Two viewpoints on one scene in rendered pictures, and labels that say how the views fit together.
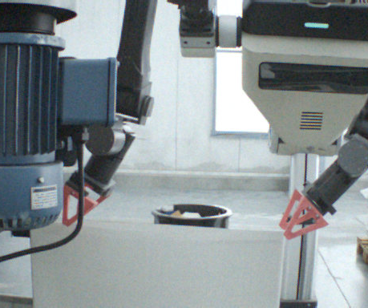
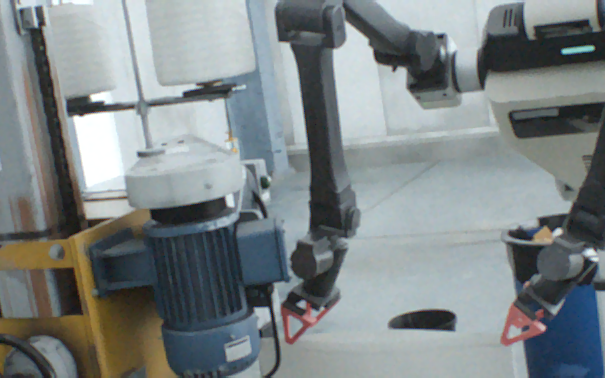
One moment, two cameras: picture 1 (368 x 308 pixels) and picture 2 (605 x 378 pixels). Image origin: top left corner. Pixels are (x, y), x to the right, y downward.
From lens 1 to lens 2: 0.99 m
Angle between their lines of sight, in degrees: 20
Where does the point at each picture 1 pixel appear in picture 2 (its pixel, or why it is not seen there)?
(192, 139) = not seen: outside the picture
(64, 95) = (242, 264)
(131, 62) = (324, 182)
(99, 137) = (304, 262)
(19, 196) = (215, 353)
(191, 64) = not seen: outside the picture
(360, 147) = (560, 252)
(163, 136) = not seen: hidden behind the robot
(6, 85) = (189, 267)
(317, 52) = (579, 89)
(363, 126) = (579, 218)
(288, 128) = (571, 175)
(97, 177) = (314, 293)
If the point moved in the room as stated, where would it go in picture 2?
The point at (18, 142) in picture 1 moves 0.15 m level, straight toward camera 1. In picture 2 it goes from (208, 310) to (197, 340)
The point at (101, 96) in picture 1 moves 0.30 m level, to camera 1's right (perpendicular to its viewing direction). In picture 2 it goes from (274, 260) to (469, 246)
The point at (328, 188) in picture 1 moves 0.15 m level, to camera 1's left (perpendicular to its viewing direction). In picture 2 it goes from (545, 289) to (456, 295)
